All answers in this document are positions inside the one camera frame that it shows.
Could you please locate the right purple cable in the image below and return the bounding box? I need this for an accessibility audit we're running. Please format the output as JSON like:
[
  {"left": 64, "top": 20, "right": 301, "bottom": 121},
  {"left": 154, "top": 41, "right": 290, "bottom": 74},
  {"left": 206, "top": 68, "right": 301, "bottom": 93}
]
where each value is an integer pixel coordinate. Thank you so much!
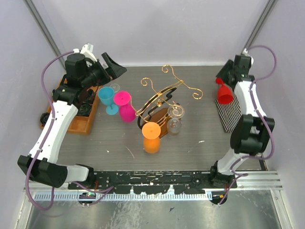
[{"left": 218, "top": 45, "right": 278, "bottom": 207}]

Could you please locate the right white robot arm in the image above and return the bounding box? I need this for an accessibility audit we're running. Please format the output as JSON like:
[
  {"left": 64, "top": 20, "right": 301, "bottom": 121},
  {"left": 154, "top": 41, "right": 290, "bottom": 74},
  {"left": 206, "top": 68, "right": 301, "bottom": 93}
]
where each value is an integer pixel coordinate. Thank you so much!
[{"left": 209, "top": 54, "right": 275, "bottom": 188}]

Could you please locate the striped cloth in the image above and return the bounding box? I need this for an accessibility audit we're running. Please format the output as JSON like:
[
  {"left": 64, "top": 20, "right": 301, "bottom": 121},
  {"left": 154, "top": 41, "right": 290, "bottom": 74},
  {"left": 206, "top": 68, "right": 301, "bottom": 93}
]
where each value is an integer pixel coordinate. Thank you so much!
[{"left": 215, "top": 96, "right": 242, "bottom": 133}]

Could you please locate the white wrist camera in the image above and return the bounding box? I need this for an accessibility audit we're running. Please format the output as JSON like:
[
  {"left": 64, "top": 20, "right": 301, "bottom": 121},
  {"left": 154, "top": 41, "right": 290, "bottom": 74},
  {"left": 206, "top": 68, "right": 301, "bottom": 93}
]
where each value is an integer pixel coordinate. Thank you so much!
[
  {"left": 73, "top": 43, "right": 98, "bottom": 62},
  {"left": 241, "top": 48, "right": 252, "bottom": 58}
]

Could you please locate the black rolled sock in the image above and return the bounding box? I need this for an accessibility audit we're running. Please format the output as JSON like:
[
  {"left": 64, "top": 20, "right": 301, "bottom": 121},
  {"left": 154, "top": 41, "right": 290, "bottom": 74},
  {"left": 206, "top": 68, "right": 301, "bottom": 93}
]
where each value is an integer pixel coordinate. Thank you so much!
[
  {"left": 40, "top": 112, "right": 50, "bottom": 126},
  {"left": 85, "top": 89, "right": 96, "bottom": 102}
]

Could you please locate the clear wine glass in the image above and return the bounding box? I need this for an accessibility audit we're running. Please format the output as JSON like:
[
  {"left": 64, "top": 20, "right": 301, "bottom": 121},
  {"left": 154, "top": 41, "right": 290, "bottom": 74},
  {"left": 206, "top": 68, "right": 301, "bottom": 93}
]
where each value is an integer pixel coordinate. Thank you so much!
[
  {"left": 167, "top": 104, "right": 184, "bottom": 135},
  {"left": 110, "top": 83, "right": 120, "bottom": 93}
]

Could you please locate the red plastic wine glass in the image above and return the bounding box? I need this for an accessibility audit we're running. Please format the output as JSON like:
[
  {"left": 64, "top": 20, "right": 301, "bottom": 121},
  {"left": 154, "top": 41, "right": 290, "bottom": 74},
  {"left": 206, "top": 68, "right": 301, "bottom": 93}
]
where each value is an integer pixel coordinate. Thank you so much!
[{"left": 215, "top": 78, "right": 234, "bottom": 104}]

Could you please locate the dark patterned rolled sock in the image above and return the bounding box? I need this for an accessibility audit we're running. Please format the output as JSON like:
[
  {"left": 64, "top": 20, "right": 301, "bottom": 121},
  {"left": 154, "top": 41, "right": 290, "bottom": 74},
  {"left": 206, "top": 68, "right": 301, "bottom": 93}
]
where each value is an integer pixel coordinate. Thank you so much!
[{"left": 77, "top": 103, "right": 92, "bottom": 117}]

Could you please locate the orange plastic wine glass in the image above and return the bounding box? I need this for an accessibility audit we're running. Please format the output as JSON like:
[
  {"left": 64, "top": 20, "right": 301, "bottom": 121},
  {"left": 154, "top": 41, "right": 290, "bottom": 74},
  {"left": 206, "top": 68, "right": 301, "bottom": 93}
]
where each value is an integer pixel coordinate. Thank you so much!
[{"left": 142, "top": 122, "right": 161, "bottom": 154}]

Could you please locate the blue plastic wine glass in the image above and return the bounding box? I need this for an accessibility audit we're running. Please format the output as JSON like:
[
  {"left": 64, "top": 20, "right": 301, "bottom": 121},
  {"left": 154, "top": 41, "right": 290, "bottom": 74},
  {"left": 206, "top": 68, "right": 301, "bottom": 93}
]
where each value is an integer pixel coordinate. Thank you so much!
[{"left": 98, "top": 87, "right": 119, "bottom": 115}]

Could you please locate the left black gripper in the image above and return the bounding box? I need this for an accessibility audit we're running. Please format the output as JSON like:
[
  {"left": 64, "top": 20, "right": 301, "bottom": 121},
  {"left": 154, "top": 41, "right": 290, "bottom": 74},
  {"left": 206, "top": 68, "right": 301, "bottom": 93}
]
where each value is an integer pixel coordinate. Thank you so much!
[{"left": 82, "top": 52, "right": 127, "bottom": 89}]

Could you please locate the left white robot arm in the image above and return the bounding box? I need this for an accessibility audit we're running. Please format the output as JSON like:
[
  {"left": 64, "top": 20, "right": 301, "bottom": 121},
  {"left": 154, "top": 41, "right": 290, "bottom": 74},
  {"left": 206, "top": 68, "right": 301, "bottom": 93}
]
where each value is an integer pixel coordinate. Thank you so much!
[{"left": 17, "top": 52, "right": 127, "bottom": 189}]

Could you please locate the pink plastic wine glass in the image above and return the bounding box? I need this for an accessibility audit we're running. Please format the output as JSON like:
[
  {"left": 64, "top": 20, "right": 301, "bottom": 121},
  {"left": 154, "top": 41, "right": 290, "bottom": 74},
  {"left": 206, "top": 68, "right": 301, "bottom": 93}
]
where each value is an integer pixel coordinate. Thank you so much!
[{"left": 113, "top": 91, "right": 136, "bottom": 123}]

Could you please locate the gold wire glass rack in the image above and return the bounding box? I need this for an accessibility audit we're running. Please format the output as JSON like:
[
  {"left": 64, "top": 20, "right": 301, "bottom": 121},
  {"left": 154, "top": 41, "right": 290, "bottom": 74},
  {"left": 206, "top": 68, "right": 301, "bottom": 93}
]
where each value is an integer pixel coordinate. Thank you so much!
[{"left": 134, "top": 64, "right": 203, "bottom": 138}]

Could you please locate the black mounting base plate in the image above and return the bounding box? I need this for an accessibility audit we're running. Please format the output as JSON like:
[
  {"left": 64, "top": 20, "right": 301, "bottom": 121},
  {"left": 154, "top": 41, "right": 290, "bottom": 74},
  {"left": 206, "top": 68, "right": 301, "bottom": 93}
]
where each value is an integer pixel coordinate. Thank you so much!
[{"left": 80, "top": 170, "right": 234, "bottom": 195}]

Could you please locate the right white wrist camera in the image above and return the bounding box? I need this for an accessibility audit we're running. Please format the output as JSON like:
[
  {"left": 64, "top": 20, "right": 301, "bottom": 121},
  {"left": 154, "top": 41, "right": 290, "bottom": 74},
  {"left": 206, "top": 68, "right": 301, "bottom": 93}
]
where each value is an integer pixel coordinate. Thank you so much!
[{"left": 241, "top": 48, "right": 252, "bottom": 58}]

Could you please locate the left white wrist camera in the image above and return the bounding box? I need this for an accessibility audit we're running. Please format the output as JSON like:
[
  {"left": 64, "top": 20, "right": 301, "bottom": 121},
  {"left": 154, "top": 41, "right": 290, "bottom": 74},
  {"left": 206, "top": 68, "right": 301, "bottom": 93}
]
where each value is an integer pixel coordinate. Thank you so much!
[{"left": 73, "top": 43, "right": 98, "bottom": 62}]

